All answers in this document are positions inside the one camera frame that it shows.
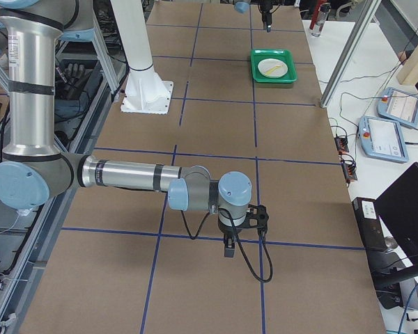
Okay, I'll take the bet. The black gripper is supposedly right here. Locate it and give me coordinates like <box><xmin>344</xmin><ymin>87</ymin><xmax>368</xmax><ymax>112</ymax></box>
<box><xmin>218</xmin><ymin>222</ymin><xmax>246</xmax><ymax>258</ymax></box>
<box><xmin>259</xmin><ymin>0</ymin><xmax>273</xmax><ymax>32</ymax></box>

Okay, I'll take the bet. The white round bowl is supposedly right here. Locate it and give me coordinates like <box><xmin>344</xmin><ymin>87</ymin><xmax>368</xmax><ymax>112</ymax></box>
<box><xmin>258</xmin><ymin>58</ymin><xmax>288</xmax><ymax>78</ymax></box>

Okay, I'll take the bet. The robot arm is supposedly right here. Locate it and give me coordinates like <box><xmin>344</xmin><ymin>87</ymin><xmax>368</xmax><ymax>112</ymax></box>
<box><xmin>0</xmin><ymin>1</ymin><xmax>251</xmax><ymax>257</ymax></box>
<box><xmin>231</xmin><ymin>0</ymin><xmax>274</xmax><ymax>33</ymax></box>

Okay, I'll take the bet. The green plastic tray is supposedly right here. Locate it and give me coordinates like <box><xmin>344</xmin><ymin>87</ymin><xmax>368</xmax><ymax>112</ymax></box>
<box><xmin>250</xmin><ymin>49</ymin><xmax>297</xmax><ymax>84</ymax></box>

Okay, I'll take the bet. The yellow plastic spoon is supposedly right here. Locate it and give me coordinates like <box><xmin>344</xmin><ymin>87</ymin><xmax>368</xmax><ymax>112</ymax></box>
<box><xmin>264</xmin><ymin>64</ymin><xmax>285</xmax><ymax>75</ymax></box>

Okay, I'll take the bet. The clear water bottle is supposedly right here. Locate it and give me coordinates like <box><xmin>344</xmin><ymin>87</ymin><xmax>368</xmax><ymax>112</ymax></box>
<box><xmin>311</xmin><ymin>2</ymin><xmax>331</xmax><ymax>37</ymax></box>

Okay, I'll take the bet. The black mini computer box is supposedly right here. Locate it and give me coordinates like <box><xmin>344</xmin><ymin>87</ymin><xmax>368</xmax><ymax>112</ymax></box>
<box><xmin>352</xmin><ymin>197</ymin><xmax>398</xmax><ymax>253</ymax></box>

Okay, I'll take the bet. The far blue teach pendant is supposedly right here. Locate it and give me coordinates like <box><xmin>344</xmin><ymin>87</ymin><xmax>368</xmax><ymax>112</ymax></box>
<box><xmin>377</xmin><ymin>87</ymin><xmax>418</xmax><ymax>128</ymax></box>

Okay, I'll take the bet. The blue teach pendant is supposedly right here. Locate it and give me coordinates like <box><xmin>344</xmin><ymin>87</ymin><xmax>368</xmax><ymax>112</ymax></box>
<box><xmin>377</xmin><ymin>87</ymin><xmax>418</xmax><ymax>128</ymax></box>
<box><xmin>358</xmin><ymin>116</ymin><xmax>409</xmax><ymax>163</ymax></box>

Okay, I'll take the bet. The near blue teach pendant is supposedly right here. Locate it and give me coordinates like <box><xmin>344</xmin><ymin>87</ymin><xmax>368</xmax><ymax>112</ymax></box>
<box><xmin>358</xmin><ymin>116</ymin><xmax>409</xmax><ymax>163</ymax></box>

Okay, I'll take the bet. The black monitor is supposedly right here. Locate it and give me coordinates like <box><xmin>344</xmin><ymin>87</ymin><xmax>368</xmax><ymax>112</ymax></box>
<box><xmin>373</xmin><ymin>162</ymin><xmax>418</xmax><ymax>288</ymax></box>

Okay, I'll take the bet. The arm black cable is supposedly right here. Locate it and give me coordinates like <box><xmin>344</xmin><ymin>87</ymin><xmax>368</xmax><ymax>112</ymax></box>
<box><xmin>180</xmin><ymin>207</ymin><xmax>274</xmax><ymax>283</ymax></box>

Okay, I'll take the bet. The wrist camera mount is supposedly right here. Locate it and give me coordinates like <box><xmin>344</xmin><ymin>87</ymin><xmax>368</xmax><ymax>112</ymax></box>
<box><xmin>244</xmin><ymin>204</ymin><xmax>269</xmax><ymax>234</ymax></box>

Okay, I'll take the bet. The aluminium frame post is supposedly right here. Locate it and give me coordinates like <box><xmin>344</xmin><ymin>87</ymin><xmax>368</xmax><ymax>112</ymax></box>
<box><xmin>320</xmin><ymin>0</ymin><xmax>381</xmax><ymax>108</ymax></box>

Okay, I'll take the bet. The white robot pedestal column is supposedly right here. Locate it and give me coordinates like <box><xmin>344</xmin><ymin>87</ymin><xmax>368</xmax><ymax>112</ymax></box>
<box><xmin>111</xmin><ymin>0</ymin><xmax>173</xmax><ymax>115</ymax></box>

